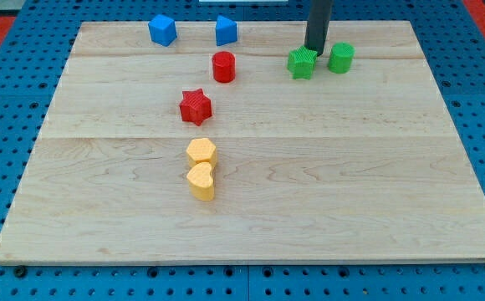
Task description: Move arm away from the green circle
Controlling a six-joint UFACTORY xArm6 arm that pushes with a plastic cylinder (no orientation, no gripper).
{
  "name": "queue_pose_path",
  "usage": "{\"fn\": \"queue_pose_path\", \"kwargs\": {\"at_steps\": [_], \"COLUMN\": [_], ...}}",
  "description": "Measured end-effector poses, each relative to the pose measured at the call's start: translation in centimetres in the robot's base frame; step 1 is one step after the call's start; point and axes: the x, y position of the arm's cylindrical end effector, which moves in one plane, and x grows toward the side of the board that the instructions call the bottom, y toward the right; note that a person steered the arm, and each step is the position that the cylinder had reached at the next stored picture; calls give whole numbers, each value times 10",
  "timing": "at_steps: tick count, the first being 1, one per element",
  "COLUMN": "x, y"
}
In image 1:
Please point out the light wooden board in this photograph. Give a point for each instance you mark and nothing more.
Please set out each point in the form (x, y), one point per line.
(358, 168)

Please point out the yellow hexagon block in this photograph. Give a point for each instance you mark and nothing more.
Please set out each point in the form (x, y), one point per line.
(201, 150)

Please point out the yellow heart block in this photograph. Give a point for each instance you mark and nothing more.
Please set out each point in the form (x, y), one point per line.
(201, 181)

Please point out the red star block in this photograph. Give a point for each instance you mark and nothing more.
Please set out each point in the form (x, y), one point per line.
(195, 106)

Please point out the red cylinder block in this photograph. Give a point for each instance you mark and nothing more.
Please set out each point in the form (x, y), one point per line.
(224, 67)

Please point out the green star block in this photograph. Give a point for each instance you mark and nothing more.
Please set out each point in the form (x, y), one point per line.
(301, 62)

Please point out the blue triangle block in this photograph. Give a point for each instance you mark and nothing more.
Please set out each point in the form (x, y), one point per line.
(225, 30)

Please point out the green cylinder block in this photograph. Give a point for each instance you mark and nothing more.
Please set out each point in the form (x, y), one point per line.
(340, 59)

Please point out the blue cube block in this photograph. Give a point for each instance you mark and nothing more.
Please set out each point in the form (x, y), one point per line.
(162, 30)

